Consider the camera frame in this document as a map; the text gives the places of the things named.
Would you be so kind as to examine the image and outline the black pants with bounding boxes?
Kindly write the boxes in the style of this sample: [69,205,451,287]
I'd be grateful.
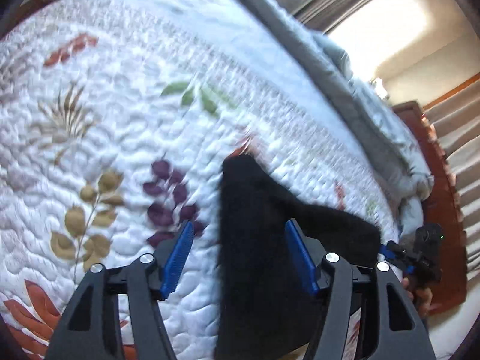
[214,154,381,359]

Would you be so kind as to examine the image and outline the person right hand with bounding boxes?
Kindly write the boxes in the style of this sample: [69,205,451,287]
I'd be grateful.
[402,277,433,320]

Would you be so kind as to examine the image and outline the red wooden headboard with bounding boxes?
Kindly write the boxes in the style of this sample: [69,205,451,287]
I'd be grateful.
[393,101,467,314]

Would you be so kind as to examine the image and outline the grey-blue duvet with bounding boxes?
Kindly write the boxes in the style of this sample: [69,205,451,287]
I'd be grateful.
[239,0,434,245]

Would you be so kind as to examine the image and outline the floral quilted bedspread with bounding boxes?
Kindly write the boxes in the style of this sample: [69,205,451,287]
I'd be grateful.
[1,0,398,359]

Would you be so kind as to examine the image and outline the beige wall curtain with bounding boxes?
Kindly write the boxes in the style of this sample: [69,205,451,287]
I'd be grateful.
[421,78,480,282]

